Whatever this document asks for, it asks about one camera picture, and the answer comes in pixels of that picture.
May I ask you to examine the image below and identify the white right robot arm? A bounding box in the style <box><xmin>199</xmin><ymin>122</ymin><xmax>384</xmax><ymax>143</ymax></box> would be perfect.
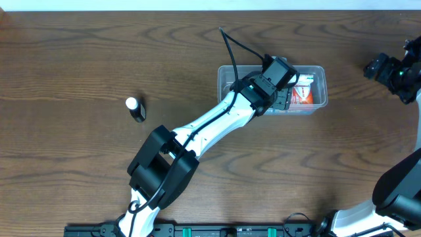
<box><xmin>313</xmin><ymin>38</ymin><xmax>420</xmax><ymax>237</ymax></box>

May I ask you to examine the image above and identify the dark bottle white cap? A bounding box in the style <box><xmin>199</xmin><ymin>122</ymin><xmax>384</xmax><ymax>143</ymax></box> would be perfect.
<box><xmin>125</xmin><ymin>97</ymin><xmax>146</xmax><ymax>122</ymax></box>

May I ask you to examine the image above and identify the white sachet packet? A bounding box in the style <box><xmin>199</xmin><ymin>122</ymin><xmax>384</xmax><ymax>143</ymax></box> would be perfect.
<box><xmin>296</xmin><ymin>74</ymin><xmax>314</xmax><ymax>86</ymax></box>

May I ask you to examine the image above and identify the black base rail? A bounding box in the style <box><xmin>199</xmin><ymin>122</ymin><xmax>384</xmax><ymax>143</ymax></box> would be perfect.
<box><xmin>63</xmin><ymin>223</ymin><xmax>320</xmax><ymax>237</ymax></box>

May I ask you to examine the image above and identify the red small box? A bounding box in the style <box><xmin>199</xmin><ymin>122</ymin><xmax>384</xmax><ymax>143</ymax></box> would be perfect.
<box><xmin>291</xmin><ymin>85</ymin><xmax>313</xmax><ymax>105</ymax></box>

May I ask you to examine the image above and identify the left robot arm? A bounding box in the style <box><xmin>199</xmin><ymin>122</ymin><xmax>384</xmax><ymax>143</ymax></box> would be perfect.
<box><xmin>117</xmin><ymin>57</ymin><xmax>299</xmax><ymax>236</ymax></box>

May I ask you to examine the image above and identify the clear plastic container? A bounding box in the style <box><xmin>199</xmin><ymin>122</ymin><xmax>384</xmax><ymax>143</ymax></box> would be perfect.
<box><xmin>217</xmin><ymin>65</ymin><xmax>328</xmax><ymax>115</ymax></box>

